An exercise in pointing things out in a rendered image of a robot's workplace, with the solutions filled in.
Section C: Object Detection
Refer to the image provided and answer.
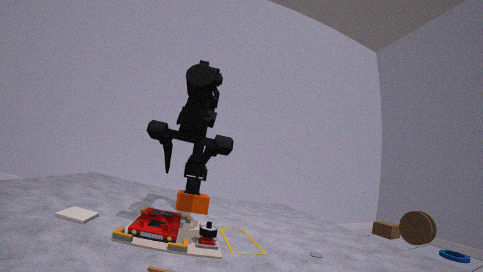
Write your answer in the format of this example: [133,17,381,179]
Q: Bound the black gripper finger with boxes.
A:
[158,135,173,173]
[195,146,219,180]

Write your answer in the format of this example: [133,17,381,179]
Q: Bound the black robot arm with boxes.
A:
[177,60,223,196]

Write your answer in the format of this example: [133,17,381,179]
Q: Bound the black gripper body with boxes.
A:
[146,104,234,156]

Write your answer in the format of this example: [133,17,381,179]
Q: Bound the black wheel with grey rim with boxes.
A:
[200,225,218,238]

